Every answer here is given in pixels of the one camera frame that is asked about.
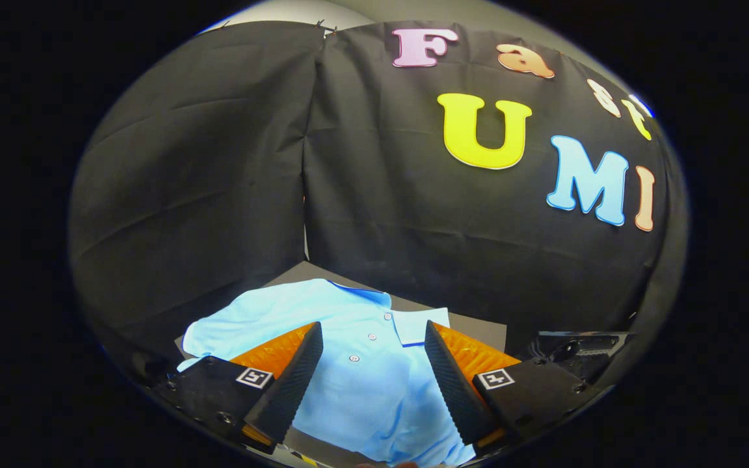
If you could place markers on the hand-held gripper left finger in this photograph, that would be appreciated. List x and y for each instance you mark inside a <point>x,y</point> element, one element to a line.
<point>290,383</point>

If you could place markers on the black backdrop cloth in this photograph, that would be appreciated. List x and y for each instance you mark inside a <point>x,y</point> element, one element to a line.
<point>381,208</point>

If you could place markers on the light blue polo shirt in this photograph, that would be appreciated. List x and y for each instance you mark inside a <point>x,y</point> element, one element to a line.
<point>361,364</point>

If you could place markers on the grey cabinet with dark top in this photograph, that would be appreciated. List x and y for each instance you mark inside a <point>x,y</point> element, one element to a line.
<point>472,325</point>

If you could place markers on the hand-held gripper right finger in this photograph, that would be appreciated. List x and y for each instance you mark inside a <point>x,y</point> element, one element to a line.
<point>456,390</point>

